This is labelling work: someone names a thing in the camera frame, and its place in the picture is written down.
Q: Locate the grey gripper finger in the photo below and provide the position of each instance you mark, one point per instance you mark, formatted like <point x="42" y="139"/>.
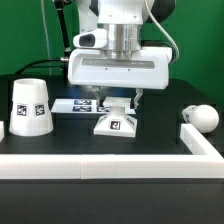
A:
<point x="139" y="93"/>
<point x="98" y="96"/>

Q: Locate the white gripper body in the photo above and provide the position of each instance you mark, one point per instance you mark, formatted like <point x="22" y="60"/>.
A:
<point x="147" y="69"/>

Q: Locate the white lamp base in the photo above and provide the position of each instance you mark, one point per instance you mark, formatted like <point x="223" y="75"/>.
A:
<point x="116" y="122"/>

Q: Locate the white lamp bulb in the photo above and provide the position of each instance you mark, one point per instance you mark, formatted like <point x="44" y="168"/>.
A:
<point x="203" y="117"/>

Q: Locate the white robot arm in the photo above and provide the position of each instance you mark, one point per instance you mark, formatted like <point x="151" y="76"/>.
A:
<point x="109" y="51"/>

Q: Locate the white lamp shade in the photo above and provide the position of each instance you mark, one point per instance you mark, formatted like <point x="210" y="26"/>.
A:
<point x="30" y="115"/>

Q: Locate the white marker sheet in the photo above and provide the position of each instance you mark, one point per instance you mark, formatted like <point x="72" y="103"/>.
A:
<point x="91" y="106"/>

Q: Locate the white block at left edge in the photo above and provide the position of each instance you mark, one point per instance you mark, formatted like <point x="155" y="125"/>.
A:
<point x="1" y="130"/>

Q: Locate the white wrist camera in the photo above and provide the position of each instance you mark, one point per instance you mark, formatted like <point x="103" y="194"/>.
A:
<point x="96" y="39"/>

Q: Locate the white frame wall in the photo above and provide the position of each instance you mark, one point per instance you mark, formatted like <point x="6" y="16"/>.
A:
<point x="203" y="162"/>

